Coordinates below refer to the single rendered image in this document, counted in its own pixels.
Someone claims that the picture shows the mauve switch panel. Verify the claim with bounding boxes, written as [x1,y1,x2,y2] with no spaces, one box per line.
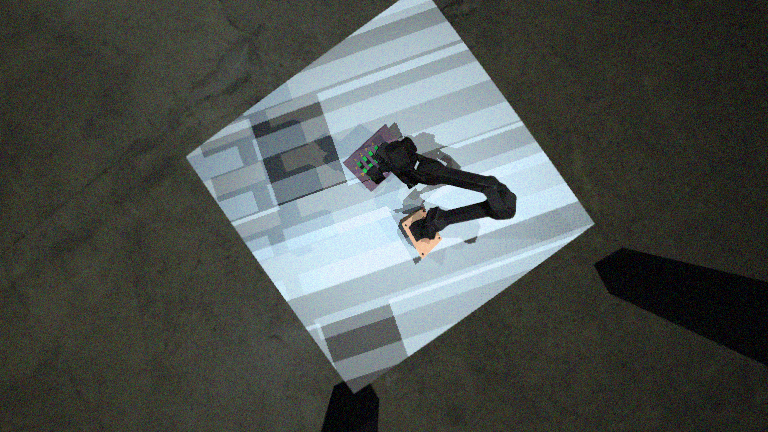
[343,124,397,192]

